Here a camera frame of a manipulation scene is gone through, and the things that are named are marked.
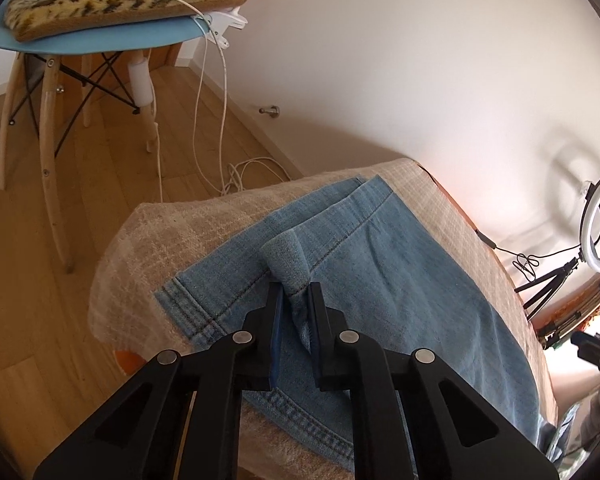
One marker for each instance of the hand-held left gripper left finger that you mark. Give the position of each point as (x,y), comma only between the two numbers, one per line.
(276,330)

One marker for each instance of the beige plaid blanket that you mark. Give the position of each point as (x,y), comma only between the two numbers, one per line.
(180,230)

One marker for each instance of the stack of books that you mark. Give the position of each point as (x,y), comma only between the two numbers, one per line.
(570,315)

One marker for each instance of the leopard print cushion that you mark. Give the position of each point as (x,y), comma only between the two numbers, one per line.
(80,10)

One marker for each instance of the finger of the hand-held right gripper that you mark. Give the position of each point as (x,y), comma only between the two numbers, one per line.
(597,352)

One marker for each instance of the blue denim pants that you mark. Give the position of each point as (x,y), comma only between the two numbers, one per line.
(380,270)

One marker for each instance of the blue chair with wooden legs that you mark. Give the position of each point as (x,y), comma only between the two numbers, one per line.
(105,37)

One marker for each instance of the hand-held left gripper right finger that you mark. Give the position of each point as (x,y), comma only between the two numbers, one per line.
(314,330)

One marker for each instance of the metal door stopper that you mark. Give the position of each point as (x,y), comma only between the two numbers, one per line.
(270,110)

